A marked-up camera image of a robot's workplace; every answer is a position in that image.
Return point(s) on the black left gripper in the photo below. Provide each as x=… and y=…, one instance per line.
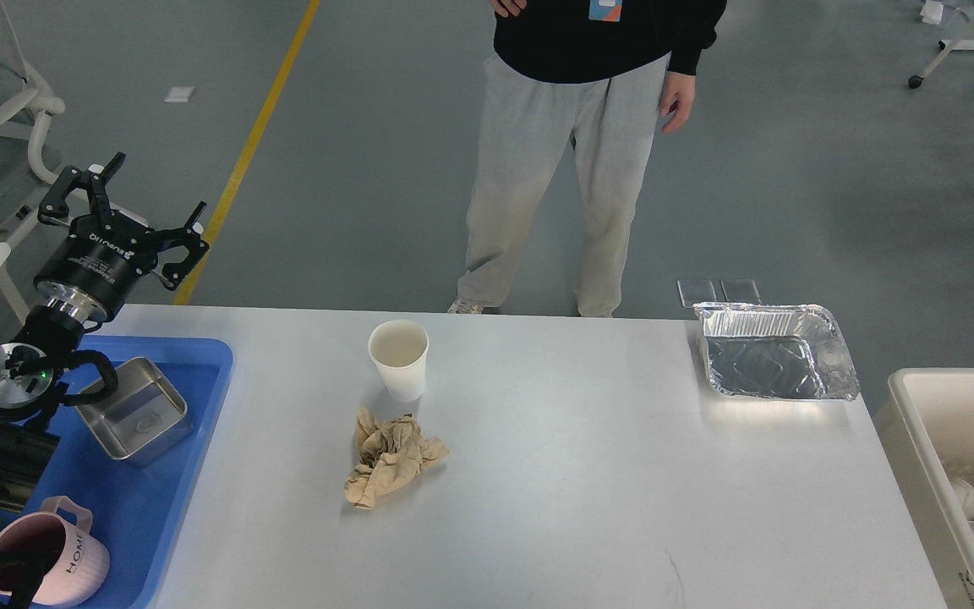
x=94, y=262

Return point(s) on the stainless steel rectangular container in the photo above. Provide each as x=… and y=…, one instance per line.
x=143, y=419

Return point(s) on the blue plastic tray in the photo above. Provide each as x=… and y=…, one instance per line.
x=137, y=511

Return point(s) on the aluminium foil tray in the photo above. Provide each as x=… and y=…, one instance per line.
x=789, y=352

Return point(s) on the crumpled brown paper napkin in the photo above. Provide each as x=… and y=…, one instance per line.
x=391, y=453

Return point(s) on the white plastic bin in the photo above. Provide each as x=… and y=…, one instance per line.
x=927, y=432

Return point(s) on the pink ceramic mug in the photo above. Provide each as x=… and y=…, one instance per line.
x=75, y=564

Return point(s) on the clear plastic lid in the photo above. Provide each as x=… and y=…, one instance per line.
x=693, y=291
x=741, y=290

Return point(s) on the white paper cup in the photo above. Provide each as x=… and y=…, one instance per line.
x=399, y=350

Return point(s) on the white cup in bin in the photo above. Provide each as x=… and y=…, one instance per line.
x=964, y=496

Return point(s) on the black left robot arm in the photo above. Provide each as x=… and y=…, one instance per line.
x=44, y=368

